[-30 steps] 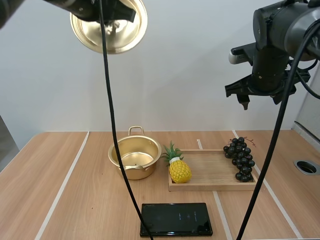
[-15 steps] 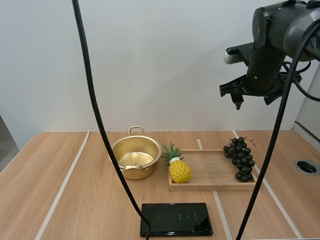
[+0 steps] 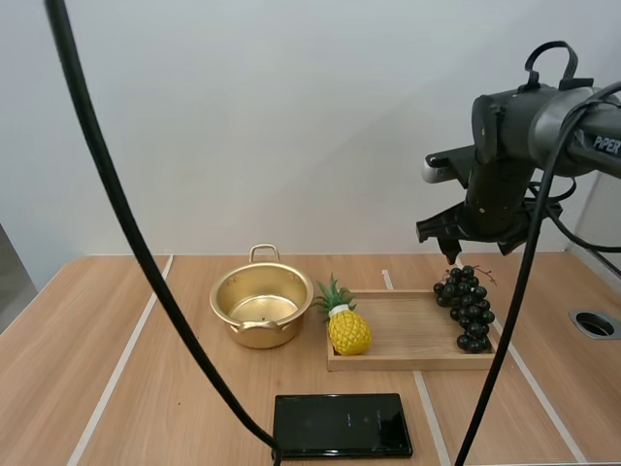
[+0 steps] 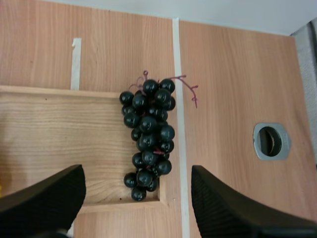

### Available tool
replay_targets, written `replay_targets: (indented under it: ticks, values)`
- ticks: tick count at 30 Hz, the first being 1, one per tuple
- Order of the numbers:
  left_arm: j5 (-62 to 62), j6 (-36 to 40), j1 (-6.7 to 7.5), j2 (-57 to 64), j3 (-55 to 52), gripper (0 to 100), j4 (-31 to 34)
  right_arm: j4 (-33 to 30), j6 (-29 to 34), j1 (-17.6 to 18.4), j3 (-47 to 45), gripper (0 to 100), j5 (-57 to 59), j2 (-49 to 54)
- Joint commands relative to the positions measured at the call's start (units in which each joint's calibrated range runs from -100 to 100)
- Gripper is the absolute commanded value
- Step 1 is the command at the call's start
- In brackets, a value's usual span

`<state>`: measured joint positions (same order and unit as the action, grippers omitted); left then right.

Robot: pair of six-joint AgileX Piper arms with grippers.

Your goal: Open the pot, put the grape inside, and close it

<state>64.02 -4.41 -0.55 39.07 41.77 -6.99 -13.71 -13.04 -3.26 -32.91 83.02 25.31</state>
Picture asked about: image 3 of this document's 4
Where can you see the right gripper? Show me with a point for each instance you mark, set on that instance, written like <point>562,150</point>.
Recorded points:
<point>444,223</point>

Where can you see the bunch of dark toy grapes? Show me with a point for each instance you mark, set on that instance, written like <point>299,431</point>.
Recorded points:
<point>468,306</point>

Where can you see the shallow wooden tray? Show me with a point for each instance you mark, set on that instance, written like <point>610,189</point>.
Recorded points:
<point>412,335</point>

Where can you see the yellow toy pineapple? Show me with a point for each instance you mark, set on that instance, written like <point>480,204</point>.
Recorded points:
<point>349,332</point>

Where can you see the black smartphone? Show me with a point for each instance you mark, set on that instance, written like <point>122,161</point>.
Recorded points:
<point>342,424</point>

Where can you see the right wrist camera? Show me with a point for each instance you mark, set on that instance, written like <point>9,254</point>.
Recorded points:
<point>448,162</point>

